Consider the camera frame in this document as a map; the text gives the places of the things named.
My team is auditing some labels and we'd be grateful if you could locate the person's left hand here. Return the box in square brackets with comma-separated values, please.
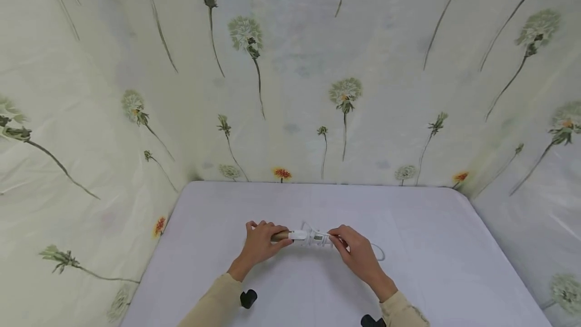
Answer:
[239, 220, 295, 267]

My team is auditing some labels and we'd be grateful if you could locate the person's right hand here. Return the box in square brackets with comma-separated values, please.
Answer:
[328, 224, 385, 286]

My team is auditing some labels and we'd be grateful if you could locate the white device with brown handle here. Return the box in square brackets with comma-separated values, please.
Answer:
[271, 230, 334, 247]

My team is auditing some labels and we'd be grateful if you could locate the white cable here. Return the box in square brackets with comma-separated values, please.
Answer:
[301, 221, 386, 261]

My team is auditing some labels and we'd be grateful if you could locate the person's left forearm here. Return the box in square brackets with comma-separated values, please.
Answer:
[177, 256, 253, 327]

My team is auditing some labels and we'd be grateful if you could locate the person's right forearm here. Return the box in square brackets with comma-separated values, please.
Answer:
[370, 273, 431, 327]

